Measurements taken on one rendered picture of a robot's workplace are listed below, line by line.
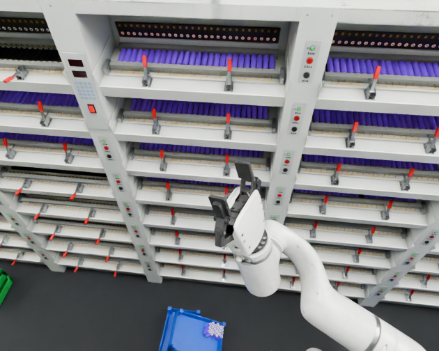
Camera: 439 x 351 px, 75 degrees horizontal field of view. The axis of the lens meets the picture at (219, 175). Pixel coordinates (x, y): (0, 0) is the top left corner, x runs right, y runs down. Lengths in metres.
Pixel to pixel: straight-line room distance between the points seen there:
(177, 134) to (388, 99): 0.70
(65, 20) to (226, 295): 1.72
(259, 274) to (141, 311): 1.52
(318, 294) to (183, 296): 1.49
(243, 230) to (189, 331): 1.43
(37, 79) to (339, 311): 1.11
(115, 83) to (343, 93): 0.73
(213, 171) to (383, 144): 0.64
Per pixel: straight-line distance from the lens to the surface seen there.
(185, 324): 1.90
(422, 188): 1.38
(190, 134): 1.08
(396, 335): 0.75
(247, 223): 0.53
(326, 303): 0.67
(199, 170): 1.20
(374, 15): 0.90
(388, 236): 1.65
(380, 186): 1.30
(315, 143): 1.08
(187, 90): 0.96
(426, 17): 0.95
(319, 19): 0.87
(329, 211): 1.38
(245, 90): 0.95
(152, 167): 1.24
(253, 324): 2.02
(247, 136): 1.06
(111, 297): 2.18
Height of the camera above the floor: 1.91
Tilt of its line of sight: 45 degrees down
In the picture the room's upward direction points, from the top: straight up
